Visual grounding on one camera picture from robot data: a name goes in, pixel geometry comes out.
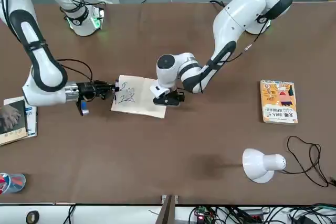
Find clear plastic pen cup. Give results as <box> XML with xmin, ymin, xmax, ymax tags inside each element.
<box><xmin>0</xmin><ymin>173</ymin><xmax>27</xmax><ymax>195</ymax></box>

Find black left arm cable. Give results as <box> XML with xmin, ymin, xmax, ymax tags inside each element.
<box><xmin>199</xmin><ymin>0</ymin><xmax>302</xmax><ymax>95</ymax></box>

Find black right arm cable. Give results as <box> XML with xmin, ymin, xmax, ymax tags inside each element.
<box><xmin>0</xmin><ymin>0</ymin><xmax>94</xmax><ymax>84</ymax></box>

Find black lamp cable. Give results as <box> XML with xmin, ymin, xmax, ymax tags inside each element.
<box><xmin>285</xmin><ymin>136</ymin><xmax>336</xmax><ymax>188</ymax></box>

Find red marker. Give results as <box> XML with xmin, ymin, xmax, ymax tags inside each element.
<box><xmin>0</xmin><ymin>173</ymin><xmax>10</xmax><ymax>194</ymax></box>

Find small circuit board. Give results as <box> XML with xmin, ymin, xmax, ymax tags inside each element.
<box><xmin>193</xmin><ymin>205</ymin><xmax>211</xmax><ymax>221</ymax></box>

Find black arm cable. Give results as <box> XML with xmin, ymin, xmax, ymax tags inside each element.
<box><xmin>0</xmin><ymin>0</ymin><xmax>94</xmax><ymax>84</ymax></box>
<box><xmin>199</xmin><ymin>0</ymin><xmax>302</xmax><ymax>95</ymax></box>

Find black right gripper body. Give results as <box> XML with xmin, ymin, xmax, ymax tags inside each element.
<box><xmin>76</xmin><ymin>81</ymin><xmax>97</xmax><ymax>97</ymax></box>

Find white desk lamp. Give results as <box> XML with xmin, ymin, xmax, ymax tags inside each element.
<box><xmin>241</xmin><ymin>148</ymin><xmax>287</xmax><ymax>184</ymax></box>

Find white and blue book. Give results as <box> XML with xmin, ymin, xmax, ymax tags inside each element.
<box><xmin>3</xmin><ymin>97</ymin><xmax>38</xmax><ymax>138</ymax></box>

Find black tape roll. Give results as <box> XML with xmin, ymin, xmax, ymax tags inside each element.
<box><xmin>26</xmin><ymin>210</ymin><xmax>40</xmax><ymax>223</ymax></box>

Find orange illustrated book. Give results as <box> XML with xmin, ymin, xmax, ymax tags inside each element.
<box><xmin>260</xmin><ymin>79</ymin><xmax>299</xmax><ymax>124</ymax></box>

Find aluminium frame post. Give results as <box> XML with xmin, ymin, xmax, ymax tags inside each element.
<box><xmin>160</xmin><ymin>194</ymin><xmax>180</xmax><ymax>224</ymax></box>

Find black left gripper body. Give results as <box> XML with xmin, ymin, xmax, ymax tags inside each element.
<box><xmin>169</xmin><ymin>90</ymin><xmax>186</xmax><ymax>103</ymax></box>

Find white lined notebook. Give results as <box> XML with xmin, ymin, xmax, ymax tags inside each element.
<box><xmin>110</xmin><ymin>74</ymin><xmax>167</xmax><ymax>119</ymax></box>

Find dark book with hands cover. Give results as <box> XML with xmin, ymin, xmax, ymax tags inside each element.
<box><xmin>0</xmin><ymin>100</ymin><xmax>29</xmax><ymax>146</ymax></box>

